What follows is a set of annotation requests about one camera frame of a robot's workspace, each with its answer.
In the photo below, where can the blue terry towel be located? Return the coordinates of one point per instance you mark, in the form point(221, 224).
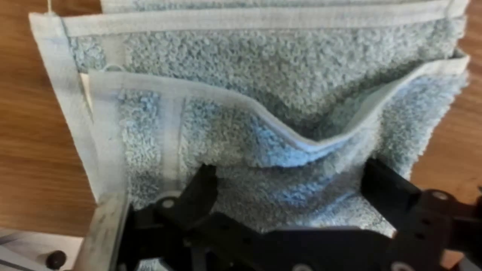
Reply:
point(250, 114)

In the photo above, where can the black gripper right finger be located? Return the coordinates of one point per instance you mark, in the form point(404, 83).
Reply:
point(389, 192)

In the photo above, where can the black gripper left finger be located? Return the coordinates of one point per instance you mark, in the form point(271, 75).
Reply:
point(200, 188)

